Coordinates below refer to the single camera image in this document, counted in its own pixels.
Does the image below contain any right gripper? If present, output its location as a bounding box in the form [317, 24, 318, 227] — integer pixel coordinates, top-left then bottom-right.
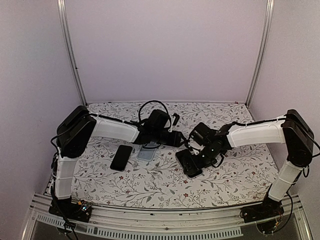
[183, 143, 218, 176]

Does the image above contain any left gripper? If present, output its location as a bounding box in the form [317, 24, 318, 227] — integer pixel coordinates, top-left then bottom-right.
[152, 129, 187, 147]

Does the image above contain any black purple phone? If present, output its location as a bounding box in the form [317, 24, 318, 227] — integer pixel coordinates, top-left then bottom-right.
[175, 149, 204, 179]

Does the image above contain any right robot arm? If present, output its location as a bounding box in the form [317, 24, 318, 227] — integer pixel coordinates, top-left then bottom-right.
[175, 109, 318, 218]

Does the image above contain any light blue phone case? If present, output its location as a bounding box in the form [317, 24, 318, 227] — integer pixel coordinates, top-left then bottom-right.
[137, 142, 157, 162]

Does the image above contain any left black phone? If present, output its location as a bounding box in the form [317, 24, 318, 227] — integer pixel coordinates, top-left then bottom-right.
[110, 145, 133, 172]

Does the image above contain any floral table mat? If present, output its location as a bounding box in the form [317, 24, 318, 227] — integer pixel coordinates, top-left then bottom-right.
[71, 102, 278, 209]

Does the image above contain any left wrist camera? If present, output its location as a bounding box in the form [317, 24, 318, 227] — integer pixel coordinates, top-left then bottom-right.
[168, 113, 180, 132]

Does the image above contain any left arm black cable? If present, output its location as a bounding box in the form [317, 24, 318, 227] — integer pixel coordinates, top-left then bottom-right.
[138, 100, 171, 123]

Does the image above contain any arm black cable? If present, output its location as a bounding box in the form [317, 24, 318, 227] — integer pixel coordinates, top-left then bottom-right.
[282, 189, 295, 226]
[138, 100, 171, 123]

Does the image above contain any front aluminium rail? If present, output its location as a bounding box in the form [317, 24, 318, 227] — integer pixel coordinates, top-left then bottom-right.
[22, 193, 313, 240]

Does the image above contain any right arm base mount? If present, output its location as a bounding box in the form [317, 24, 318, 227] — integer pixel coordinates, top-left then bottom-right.
[239, 198, 284, 223]

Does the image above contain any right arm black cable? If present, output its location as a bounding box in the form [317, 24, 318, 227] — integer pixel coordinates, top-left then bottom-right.
[282, 189, 295, 226]

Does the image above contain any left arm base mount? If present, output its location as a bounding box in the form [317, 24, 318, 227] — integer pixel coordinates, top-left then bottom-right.
[48, 198, 92, 223]

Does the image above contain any left aluminium frame post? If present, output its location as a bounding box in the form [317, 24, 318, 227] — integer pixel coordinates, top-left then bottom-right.
[56, 0, 88, 106]

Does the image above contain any aluminium frame post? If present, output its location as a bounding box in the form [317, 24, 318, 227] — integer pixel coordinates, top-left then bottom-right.
[56, 0, 88, 106]
[244, 0, 275, 106]

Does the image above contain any right aluminium frame post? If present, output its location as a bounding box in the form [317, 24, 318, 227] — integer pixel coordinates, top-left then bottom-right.
[244, 0, 275, 106]

